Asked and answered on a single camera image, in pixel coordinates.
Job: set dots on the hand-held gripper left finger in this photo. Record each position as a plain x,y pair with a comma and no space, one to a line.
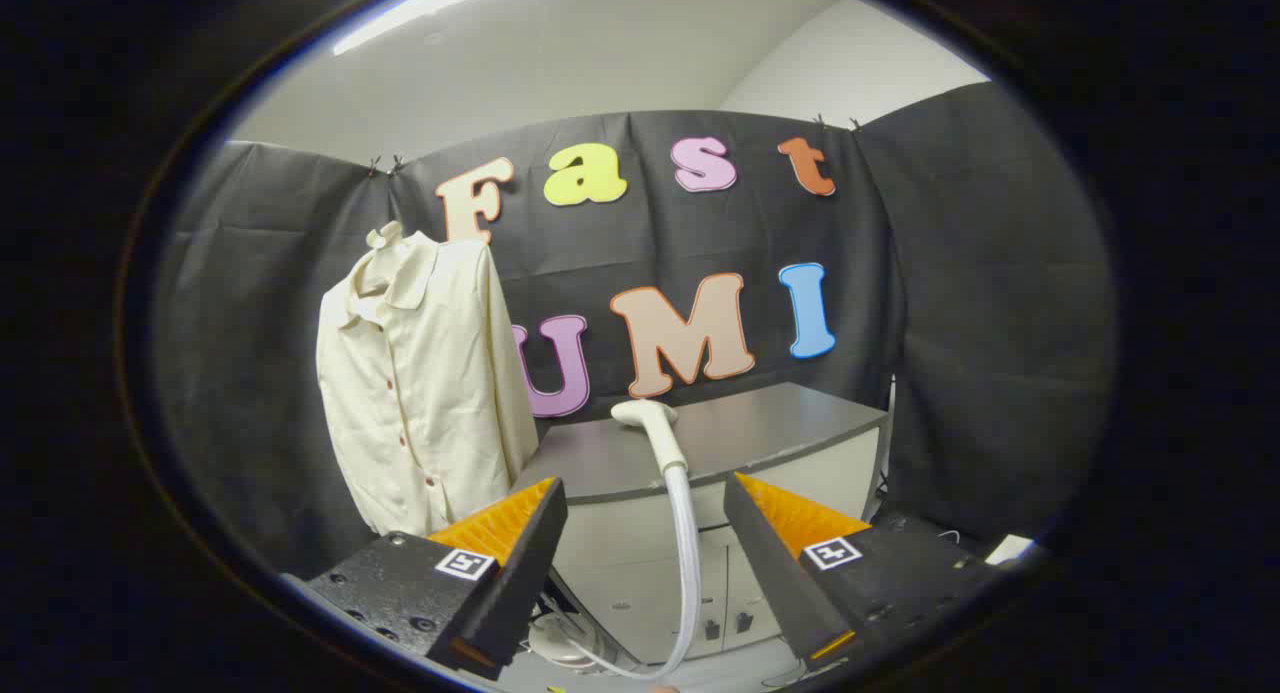
520,573

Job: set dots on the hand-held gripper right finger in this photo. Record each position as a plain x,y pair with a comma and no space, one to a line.
775,573

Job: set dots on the white garment steamer base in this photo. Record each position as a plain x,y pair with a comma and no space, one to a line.
560,645

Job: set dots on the white garment steamer head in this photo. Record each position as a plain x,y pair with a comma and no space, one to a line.
655,433

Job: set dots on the cream button-up shirt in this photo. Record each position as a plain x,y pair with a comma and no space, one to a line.
420,373

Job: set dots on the white clothes hanger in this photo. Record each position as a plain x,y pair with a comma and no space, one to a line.
385,236

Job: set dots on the white cabinet with grey top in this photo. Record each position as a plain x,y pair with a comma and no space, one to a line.
760,433

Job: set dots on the white flat furniture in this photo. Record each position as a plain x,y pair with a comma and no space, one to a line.
1010,548

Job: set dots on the black backdrop cloth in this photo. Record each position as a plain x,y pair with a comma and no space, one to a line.
300,223

